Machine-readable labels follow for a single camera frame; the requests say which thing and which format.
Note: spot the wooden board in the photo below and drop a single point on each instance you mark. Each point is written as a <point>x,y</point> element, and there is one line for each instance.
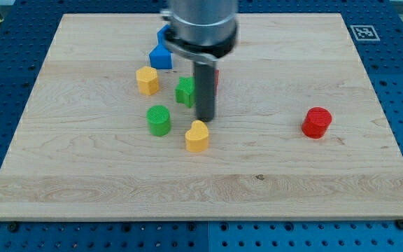
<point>83,150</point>

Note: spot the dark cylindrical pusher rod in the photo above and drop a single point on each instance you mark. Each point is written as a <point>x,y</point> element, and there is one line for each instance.
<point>204,91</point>

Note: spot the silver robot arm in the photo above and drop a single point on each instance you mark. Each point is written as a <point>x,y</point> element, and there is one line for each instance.
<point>202,31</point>

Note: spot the red cylinder block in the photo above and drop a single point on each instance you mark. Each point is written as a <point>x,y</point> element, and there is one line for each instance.
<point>316,122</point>

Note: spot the white fiducial marker tag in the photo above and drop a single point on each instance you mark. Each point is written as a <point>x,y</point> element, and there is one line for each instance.
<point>364,32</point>

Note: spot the black bolt right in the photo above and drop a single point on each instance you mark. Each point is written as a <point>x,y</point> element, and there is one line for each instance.
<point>399,224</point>

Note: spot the blue block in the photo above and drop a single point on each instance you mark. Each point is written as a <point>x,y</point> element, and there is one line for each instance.
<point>160,57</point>

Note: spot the yellow hexagon block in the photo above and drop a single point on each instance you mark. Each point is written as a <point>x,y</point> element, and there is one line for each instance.
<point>147,80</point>

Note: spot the green star block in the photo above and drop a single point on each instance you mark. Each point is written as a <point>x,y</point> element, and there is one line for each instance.
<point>185,91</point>

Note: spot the black bolt left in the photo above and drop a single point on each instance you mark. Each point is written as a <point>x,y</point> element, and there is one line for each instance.
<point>13,227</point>

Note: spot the yellow heart block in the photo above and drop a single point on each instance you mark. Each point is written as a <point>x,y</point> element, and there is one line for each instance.
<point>197,137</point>

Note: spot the green cylinder block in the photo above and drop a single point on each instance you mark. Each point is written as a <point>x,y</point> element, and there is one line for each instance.
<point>158,118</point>

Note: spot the black bolt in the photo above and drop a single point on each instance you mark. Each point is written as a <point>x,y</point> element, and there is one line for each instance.
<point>13,227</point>
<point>399,224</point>

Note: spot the red star block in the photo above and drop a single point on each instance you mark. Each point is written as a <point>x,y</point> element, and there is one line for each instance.
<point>217,72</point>

